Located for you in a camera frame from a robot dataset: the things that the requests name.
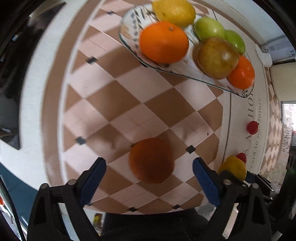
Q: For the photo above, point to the brownish-green round fruit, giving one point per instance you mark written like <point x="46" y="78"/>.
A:
<point x="217" y="58"/>

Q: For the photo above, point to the white patterned oval plate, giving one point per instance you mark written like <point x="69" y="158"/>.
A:
<point x="131" y="34"/>

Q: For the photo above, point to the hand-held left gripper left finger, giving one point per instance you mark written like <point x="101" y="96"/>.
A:
<point x="92" y="183"/>

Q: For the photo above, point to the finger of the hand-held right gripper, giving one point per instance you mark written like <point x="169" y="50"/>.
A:
<point x="259" y="180"/>

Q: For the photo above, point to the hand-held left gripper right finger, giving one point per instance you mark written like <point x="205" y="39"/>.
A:
<point x="207" y="183"/>

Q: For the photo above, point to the brown checkered table runner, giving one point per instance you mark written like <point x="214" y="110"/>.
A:
<point x="115" y="104"/>

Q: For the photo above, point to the black gas stove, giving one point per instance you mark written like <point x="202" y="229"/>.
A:
<point x="9" y="111"/>

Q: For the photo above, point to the small red cherry tomato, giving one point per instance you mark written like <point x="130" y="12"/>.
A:
<point x="241" y="157"/>
<point x="252" y="127"/>

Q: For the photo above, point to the dark reddish-brown fruit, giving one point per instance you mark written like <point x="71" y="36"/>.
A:
<point x="151" y="160"/>

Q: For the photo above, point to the grey spray can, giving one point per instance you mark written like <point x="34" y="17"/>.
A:
<point x="279" y="47"/>

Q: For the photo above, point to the cream utensil holder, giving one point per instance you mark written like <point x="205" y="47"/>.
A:
<point x="284" y="81"/>

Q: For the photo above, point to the dark pants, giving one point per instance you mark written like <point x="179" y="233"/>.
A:
<point x="150" y="227"/>

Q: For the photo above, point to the orange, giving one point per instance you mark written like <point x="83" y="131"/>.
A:
<point x="242" y="74"/>
<point x="163" y="41"/>

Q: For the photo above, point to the green apple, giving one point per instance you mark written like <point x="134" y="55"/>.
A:
<point x="237" y="41"/>
<point x="208" y="27"/>

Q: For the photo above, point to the yellow fruit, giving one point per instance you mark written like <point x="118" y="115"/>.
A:
<point x="233" y="168"/>
<point x="173" y="11"/>

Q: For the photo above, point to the small white object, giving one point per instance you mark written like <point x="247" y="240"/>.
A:
<point x="262" y="55"/>

